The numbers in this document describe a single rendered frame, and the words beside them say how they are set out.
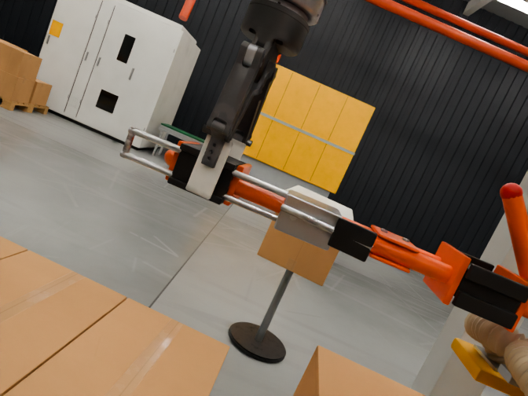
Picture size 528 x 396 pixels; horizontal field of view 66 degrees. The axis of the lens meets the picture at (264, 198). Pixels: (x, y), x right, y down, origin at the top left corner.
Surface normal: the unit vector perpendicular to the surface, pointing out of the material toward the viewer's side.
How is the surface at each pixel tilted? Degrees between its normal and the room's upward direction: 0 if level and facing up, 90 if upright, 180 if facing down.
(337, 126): 90
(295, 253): 90
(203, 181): 90
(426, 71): 90
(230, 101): 80
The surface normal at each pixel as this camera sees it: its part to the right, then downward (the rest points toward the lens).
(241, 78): -0.05, -0.05
